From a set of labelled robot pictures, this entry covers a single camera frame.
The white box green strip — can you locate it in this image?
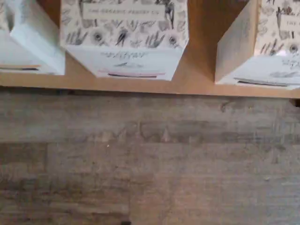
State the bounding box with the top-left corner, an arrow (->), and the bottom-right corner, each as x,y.
215,0 -> 300,91

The white box pink strip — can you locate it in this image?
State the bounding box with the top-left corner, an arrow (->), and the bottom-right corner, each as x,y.
60,0 -> 190,82

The wooden shelf board with boxes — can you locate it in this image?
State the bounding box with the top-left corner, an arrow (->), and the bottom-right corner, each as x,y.
0,0 -> 300,99

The white box yellow strip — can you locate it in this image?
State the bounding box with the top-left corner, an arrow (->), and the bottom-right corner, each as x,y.
0,0 -> 66,76

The black metal shelf frame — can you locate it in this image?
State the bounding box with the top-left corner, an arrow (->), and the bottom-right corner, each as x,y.
52,90 -> 300,107

